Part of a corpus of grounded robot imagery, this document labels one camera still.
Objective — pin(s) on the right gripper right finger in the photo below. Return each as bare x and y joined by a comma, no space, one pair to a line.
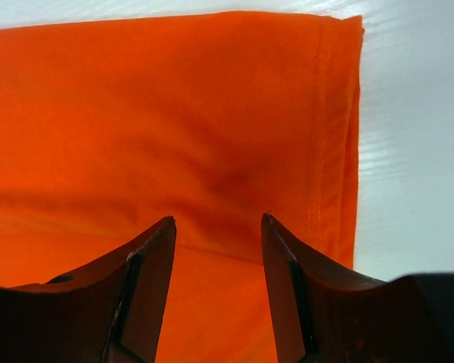
322,311

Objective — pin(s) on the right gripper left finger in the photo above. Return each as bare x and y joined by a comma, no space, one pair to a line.
109,310

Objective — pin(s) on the orange t shirt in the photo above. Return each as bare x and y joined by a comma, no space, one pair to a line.
213,119

